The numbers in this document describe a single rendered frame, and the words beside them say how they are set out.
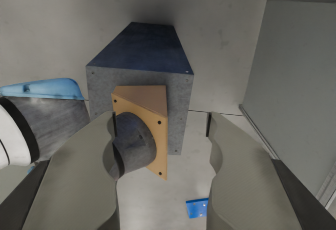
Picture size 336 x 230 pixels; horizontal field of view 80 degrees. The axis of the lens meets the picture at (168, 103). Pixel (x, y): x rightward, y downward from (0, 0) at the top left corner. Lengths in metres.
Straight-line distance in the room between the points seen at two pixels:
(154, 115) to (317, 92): 0.84
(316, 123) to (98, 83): 0.94
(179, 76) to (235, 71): 1.19
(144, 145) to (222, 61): 1.29
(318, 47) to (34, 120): 1.09
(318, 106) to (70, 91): 1.00
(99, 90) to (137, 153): 0.23
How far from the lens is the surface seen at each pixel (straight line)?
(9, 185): 2.11
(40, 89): 0.37
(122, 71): 0.58
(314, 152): 1.15
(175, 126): 0.65
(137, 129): 0.47
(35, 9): 1.76
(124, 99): 0.51
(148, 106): 0.47
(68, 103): 0.38
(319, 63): 1.13
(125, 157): 0.46
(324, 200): 1.16
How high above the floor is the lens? 1.53
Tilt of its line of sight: 62 degrees down
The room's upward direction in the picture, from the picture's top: 176 degrees clockwise
